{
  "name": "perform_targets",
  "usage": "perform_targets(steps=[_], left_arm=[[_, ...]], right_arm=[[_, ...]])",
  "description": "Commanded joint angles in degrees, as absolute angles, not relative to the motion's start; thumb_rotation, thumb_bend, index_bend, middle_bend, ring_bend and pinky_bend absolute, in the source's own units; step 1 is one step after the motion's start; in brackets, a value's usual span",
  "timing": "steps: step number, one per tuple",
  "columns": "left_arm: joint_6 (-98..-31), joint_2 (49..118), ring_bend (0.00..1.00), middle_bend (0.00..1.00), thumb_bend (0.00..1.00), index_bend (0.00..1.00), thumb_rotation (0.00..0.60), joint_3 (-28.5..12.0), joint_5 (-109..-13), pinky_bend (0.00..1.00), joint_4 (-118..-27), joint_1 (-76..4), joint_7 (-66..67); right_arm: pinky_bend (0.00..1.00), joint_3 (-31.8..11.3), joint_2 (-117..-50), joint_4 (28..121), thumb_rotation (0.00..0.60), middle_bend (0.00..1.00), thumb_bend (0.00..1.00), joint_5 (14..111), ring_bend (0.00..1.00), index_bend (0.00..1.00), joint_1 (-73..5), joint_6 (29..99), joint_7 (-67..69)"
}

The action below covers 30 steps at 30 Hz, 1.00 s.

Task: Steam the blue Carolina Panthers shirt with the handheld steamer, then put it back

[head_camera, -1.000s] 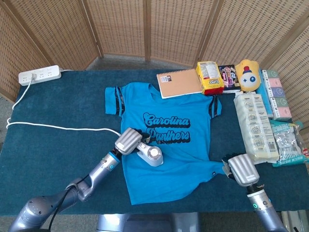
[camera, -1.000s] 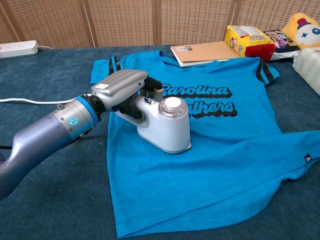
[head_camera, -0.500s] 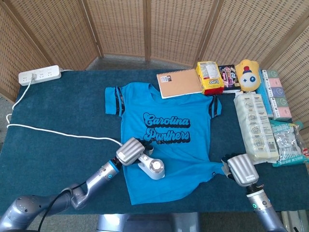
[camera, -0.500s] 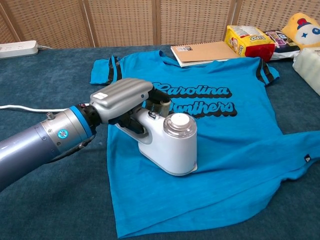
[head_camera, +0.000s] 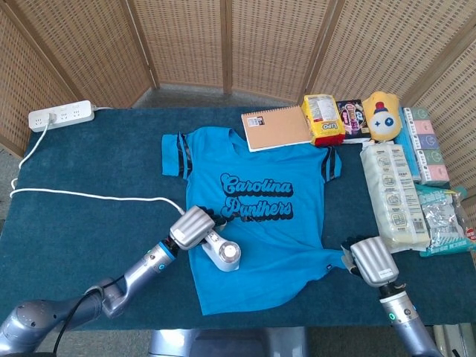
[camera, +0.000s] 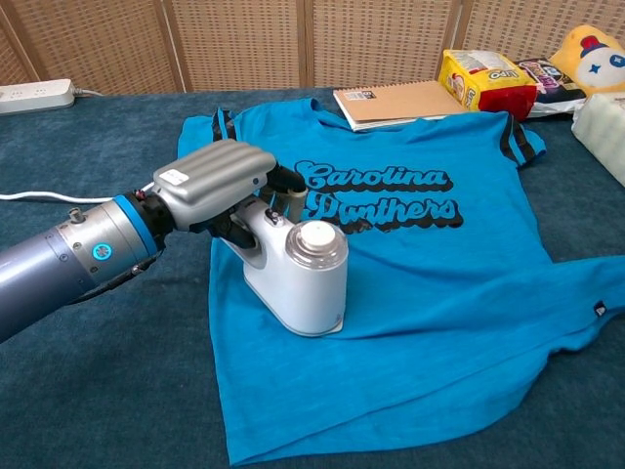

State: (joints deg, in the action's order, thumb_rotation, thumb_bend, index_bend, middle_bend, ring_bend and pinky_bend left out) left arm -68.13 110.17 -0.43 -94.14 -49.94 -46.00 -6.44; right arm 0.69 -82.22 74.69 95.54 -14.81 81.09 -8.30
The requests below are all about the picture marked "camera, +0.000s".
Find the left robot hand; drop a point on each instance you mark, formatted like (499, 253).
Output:
(210, 181)

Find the white handheld steam iron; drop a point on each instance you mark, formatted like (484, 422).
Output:
(303, 288)

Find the blue Carolina Panthers t-shirt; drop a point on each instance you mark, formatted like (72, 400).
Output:
(415, 317)

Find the wicker folding screen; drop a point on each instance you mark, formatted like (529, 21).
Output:
(244, 39)

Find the white power strip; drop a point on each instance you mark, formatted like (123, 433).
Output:
(34, 95)

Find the brown spiral notebook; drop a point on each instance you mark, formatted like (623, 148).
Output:
(400, 105)

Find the dark teal table cover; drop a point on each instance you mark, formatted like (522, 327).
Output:
(97, 391)

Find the yellow Lipo snack bag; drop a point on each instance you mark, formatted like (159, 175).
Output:
(488, 83)

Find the black snack packet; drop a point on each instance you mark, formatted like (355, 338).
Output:
(552, 80)

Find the long white tissue pack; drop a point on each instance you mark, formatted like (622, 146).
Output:
(605, 132)

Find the yellow plush toy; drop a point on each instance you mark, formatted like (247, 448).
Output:
(595, 63)

